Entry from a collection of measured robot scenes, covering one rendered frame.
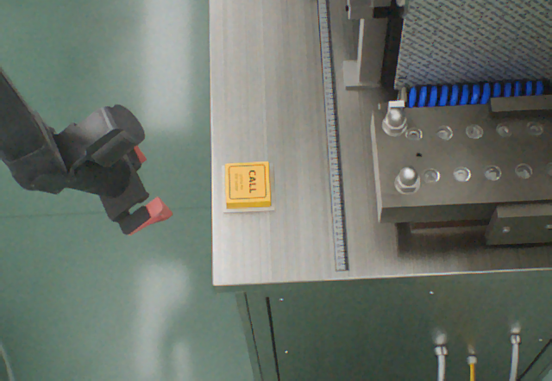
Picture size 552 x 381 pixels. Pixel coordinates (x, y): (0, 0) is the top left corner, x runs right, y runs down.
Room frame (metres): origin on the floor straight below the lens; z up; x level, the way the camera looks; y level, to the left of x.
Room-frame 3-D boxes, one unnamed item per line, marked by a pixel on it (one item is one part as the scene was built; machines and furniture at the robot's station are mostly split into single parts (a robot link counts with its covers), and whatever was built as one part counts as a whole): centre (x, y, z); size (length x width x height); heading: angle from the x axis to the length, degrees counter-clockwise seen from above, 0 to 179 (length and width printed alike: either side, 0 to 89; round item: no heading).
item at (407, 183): (0.57, -0.19, 1.05); 0.04 x 0.04 x 0.04
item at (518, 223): (0.52, -0.36, 0.96); 0.10 x 0.03 x 0.11; 88
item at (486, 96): (0.71, -0.31, 1.03); 0.21 x 0.04 x 0.03; 88
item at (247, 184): (0.65, 0.05, 0.91); 0.07 x 0.07 x 0.02; 88
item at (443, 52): (0.73, -0.31, 1.11); 0.23 x 0.01 x 0.18; 88
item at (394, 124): (0.67, -0.18, 1.05); 0.04 x 0.04 x 0.04
